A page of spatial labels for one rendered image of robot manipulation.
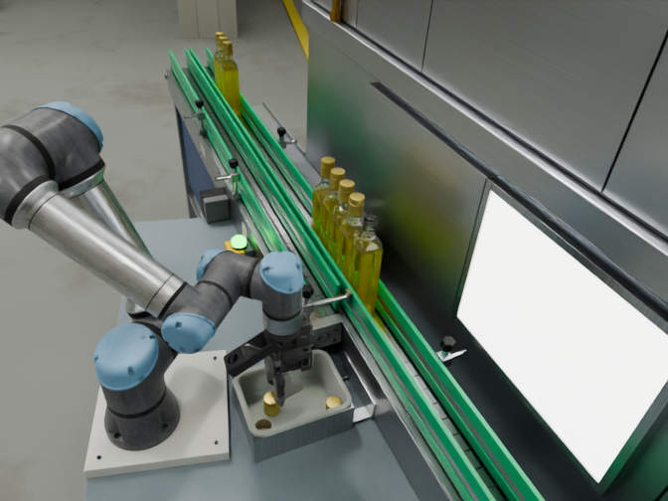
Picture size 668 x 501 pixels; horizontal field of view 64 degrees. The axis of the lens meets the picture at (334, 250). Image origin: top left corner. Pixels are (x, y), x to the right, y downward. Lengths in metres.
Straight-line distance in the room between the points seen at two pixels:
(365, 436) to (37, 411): 1.48
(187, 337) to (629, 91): 0.72
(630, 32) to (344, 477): 0.92
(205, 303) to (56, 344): 1.75
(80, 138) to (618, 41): 0.85
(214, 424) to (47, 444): 1.15
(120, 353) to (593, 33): 0.93
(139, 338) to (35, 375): 1.45
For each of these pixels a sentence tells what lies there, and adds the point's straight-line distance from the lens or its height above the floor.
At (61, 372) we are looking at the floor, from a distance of 2.50.
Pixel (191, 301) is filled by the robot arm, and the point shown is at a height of 1.18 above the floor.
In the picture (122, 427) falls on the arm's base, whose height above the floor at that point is 0.84.
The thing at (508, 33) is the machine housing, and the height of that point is 1.54.
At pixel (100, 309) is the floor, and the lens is 2.71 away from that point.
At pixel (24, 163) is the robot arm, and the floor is 1.35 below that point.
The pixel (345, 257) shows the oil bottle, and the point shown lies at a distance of 1.24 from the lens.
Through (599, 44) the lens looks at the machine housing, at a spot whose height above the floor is 1.58.
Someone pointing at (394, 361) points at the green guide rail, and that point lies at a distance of 1.11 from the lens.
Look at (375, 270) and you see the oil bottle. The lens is 1.22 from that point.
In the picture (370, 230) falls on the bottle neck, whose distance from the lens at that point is 1.16.
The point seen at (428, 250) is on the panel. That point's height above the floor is 1.07.
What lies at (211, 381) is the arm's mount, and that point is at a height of 0.78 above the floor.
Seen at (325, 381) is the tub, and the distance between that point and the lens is 1.28.
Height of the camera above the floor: 1.78
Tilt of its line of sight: 38 degrees down
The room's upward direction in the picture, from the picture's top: 4 degrees clockwise
